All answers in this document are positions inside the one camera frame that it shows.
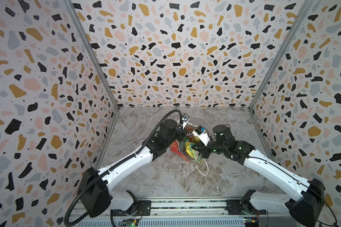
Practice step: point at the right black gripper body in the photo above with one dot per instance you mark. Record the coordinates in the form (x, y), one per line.
(213, 147)

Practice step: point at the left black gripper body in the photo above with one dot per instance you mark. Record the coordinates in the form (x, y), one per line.
(180, 136)

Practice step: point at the red paper gift bag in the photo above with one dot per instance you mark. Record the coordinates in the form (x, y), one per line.
(178, 147)

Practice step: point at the yellow snack packet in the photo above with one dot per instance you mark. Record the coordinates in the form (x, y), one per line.
(192, 155)

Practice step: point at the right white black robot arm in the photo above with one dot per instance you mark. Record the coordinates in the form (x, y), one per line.
(302, 199)

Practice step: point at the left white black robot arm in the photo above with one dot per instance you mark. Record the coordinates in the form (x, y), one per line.
(102, 196)

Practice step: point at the right green circuit board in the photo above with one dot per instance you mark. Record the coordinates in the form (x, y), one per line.
(251, 222)

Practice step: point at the green circuit board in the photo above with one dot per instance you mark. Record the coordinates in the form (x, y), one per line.
(251, 222)
(129, 223)

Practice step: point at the left green circuit board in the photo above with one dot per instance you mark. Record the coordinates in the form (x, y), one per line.
(129, 223)

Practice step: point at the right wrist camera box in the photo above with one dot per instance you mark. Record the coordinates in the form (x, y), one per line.
(201, 133)

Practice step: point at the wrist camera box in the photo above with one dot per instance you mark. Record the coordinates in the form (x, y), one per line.
(185, 118)
(201, 133)

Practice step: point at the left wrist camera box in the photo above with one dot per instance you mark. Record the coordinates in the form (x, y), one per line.
(185, 118)

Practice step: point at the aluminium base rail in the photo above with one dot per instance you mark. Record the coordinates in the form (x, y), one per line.
(189, 212)

